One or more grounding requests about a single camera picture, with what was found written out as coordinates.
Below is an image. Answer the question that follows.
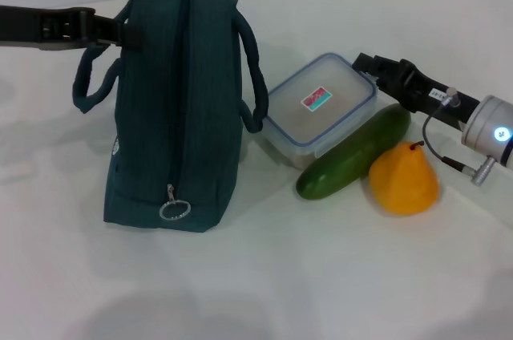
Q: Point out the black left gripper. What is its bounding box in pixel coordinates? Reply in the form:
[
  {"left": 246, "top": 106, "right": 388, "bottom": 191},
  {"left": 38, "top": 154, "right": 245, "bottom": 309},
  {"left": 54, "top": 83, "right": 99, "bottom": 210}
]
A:
[{"left": 0, "top": 5, "right": 142, "bottom": 51}]

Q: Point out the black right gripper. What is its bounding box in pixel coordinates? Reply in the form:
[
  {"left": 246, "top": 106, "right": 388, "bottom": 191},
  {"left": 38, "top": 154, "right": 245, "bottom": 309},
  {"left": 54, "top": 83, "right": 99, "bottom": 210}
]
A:
[{"left": 352, "top": 52, "right": 480, "bottom": 129}]

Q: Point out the clear plastic food container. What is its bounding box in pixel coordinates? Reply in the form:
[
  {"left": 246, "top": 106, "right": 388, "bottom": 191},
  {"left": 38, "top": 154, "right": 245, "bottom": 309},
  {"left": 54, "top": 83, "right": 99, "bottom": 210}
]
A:
[{"left": 258, "top": 52, "right": 378, "bottom": 168}]

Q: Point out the green cucumber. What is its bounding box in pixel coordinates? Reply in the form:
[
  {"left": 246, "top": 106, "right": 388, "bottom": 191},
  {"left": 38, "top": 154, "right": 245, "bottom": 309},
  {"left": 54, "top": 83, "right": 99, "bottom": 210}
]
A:
[{"left": 295, "top": 103, "right": 413, "bottom": 201}]

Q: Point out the orange pear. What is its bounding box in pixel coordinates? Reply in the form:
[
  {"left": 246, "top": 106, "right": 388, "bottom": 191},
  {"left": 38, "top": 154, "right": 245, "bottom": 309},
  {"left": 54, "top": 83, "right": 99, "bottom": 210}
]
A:
[{"left": 368, "top": 140, "right": 441, "bottom": 217}]

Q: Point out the dark teal fabric lunch bag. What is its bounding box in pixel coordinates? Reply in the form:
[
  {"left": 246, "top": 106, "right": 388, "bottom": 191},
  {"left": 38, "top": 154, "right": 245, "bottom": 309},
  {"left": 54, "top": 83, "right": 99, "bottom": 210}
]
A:
[{"left": 71, "top": 0, "right": 266, "bottom": 233}]

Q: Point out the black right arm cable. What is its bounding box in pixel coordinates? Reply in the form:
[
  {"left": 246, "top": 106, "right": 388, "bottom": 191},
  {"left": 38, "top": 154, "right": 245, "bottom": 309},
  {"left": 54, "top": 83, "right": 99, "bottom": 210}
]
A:
[{"left": 422, "top": 103, "right": 498, "bottom": 187}]

